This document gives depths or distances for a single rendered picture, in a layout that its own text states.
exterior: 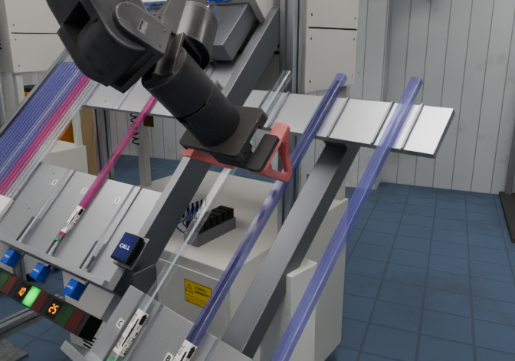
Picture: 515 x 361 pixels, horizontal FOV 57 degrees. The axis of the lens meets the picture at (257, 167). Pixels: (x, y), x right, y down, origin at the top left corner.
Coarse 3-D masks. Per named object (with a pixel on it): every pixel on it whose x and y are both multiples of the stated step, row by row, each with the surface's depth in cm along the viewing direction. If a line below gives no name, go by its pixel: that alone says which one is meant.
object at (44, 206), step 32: (32, 192) 108; (64, 192) 103; (96, 192) 99; (128, 192) 95; (160, 192) 91; (0, 224) 106; (32, 224) 102; (64, 224) 97; (96, 224) 93; (128, 224) 90; (64, 256) 92; (96, 256) 87
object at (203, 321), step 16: (336, 80) 69; (336, 96) 69; (320, 112) 67; (304, 144) 65; (272, 192) 63; (272, 208) 63; (256, 224) 62; (256, 240) 61; (240, 256) 60; (224, 272) 60; (224, 288) 58; (208, 304) 58; (208, 320) 57; (192, 336) 57
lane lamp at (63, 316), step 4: (68, 304) 86; (64, 308) 85; (68, 308) 85; (72, 308) 85; (60, 312) 85; (64, 312) 85; (68, 312) 85; (72, 312) 84; (60, 316) 85; (64, 316) 84; (68, 316) 84; (56, 320) 85; (60, 320) 84; (64, 320) 84; (60, 324) 84; (64, 324) 83
